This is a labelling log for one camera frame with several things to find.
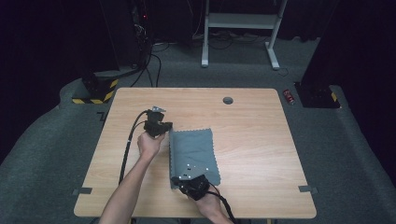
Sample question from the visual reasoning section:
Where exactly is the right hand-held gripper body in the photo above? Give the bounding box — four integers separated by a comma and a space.
178, 162, 211, 202

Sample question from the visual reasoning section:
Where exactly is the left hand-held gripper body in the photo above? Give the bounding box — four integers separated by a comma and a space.
143, 105, 166, 138

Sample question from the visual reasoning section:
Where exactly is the grey cloth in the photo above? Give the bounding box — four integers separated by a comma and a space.
168, 128, 222, 189

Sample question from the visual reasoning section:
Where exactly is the person's left hand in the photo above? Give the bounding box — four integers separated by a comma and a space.
137, 131, 166, 160

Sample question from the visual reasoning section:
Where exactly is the person's right hand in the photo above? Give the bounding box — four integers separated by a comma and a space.
193, 186, 224, 219

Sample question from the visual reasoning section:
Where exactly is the yellow-black striped stand base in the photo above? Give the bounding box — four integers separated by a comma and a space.
71, 70, 120, 105

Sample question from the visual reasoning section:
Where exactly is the dark equipment rack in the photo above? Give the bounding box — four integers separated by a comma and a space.
130, 0, 154, 67

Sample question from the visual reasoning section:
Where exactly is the grey tape piece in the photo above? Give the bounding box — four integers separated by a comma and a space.
72, 187, 93, 196
298, 185, 319, 194

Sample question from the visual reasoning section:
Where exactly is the red can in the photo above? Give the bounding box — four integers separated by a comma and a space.
282, 89, 295, 105

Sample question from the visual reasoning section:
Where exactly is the white metal stand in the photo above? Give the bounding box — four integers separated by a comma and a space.
201, 0, 288, 71

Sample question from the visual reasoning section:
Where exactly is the black stand base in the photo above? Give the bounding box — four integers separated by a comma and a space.
293, 81, 342, 109

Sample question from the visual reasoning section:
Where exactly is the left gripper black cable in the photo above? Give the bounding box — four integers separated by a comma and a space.
118, 109, 151, 185

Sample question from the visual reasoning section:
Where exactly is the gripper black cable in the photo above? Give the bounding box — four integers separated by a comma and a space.
118, 109, 151, 185
207, 189, 238, 224

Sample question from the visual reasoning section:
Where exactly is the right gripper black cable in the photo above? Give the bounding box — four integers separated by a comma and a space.
207, 189, 238, 224

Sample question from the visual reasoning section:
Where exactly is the black floor cable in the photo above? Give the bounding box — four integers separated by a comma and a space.
130, 46, 154, 88
150, 53, 163, 89

